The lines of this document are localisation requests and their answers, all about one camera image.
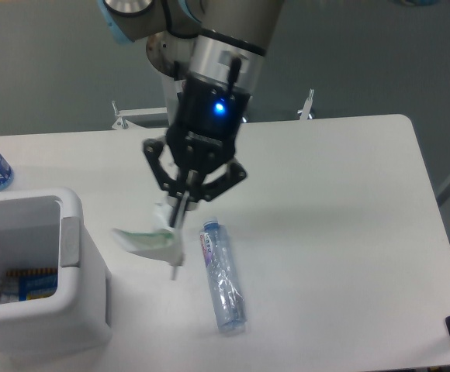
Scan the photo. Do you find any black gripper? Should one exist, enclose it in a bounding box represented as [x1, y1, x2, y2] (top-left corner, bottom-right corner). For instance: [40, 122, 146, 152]
[142, 74, 251, 229]

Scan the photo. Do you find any white paper wrapper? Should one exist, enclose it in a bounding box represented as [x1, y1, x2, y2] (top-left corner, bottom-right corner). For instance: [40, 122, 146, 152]
[111, 202, 185, 281]

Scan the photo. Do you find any crushed clear plastic bottle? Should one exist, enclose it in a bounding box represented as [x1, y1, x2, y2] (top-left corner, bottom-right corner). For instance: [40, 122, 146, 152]
[199, 217, 247, 336]

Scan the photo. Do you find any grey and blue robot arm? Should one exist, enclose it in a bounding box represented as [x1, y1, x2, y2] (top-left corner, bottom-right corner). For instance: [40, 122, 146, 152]
[98, 1, 283, 227]

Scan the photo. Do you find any white plastic trash can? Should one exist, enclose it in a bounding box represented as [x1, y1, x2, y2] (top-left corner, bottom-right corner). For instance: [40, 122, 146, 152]
[0, 188, 112, 355]

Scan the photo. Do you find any blue and yellow snack packet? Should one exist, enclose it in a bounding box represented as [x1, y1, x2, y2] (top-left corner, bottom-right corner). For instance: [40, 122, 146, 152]
[0, 267, 58, 301]

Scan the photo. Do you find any white bracket with bolt right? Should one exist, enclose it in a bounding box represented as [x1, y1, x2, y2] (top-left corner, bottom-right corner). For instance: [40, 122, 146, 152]
[297, 88, 315, 120]

